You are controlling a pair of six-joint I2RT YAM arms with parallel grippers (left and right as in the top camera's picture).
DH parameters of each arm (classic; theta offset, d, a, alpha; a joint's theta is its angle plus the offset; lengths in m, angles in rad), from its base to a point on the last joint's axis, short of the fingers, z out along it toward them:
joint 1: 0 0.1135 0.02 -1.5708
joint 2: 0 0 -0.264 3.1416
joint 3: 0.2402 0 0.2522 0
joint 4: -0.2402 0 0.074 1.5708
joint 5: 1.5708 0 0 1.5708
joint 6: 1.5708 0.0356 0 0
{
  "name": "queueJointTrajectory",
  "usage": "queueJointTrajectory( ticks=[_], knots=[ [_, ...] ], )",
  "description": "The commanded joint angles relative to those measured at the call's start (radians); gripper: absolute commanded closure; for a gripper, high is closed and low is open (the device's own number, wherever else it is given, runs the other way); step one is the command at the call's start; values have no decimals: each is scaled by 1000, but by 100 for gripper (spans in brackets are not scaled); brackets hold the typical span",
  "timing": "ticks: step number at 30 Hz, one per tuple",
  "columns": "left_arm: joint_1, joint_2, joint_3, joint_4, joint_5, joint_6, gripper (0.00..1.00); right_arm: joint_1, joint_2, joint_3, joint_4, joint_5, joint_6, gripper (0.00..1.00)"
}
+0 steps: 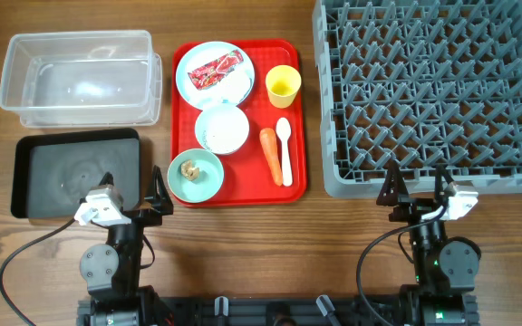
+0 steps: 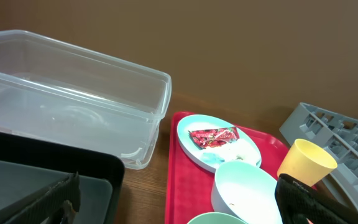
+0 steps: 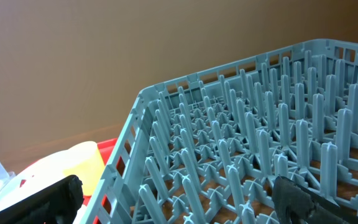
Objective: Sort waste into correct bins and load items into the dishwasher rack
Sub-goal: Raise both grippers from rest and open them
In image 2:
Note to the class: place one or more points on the yellow plastic cup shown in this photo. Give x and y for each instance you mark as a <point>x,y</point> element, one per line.
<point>307,162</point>

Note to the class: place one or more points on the green bowl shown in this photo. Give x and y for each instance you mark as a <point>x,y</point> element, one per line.
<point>215,218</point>

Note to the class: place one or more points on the light blue bowl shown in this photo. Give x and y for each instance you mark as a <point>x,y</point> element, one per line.
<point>246,192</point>

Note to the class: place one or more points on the white tissue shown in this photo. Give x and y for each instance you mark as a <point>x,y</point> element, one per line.
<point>239,150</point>

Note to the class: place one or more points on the black waste tray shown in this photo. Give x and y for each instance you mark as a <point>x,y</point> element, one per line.
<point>27,165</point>

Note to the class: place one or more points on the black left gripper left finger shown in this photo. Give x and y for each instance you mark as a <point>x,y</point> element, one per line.
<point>56,203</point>

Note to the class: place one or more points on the grey dishwasher rack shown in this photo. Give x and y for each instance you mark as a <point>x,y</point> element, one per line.
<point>338,135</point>

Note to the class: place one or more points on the red snack wrapper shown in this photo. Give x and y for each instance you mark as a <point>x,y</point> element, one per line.
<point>214,137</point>

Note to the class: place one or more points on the clear plastic waste bin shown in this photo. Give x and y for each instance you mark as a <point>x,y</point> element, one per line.
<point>58,92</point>

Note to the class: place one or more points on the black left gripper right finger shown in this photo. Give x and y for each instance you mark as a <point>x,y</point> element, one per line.
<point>299,203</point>

